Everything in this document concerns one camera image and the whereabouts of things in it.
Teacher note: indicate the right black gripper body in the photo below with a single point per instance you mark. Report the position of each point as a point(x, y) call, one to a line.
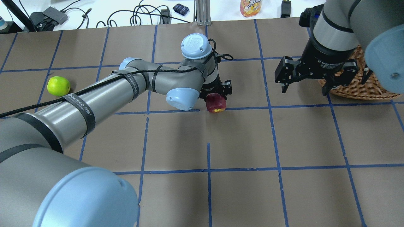
point(325, 60)

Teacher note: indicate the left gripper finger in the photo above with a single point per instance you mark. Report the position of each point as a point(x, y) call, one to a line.
point(227, 88)

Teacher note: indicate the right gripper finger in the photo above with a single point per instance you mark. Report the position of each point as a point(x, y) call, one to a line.
point(287, 72)
point(332, 81)

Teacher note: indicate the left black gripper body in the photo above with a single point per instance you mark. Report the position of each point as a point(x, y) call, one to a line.
point(212, 85)

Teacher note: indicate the red apple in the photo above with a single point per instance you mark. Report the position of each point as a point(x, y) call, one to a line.
point(215, 103)

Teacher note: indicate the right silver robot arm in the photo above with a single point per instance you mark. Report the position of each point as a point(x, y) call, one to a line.
point(337, 28)

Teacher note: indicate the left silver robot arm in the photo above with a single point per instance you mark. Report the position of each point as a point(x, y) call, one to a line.
point(42, 187)

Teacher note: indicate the wicker basket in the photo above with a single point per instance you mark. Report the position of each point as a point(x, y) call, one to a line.
point(364, 86)

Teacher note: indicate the black power adapter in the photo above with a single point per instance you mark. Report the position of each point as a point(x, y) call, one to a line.
point(285, 9)

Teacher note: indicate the orange drink bottle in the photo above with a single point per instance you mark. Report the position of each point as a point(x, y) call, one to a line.
point(250, 8)

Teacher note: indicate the small dark blue pouch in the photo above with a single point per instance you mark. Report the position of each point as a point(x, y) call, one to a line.
point(181, 9)

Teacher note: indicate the green apple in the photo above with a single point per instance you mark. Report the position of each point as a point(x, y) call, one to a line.
point(58, 86)

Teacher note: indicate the black monitor stand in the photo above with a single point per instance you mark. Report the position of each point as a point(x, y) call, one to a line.
point(33, 22)

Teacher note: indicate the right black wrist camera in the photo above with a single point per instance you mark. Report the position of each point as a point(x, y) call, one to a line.
point(309, 16)

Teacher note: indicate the aluminium frame post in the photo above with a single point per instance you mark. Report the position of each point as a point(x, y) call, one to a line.
point(202, 12)

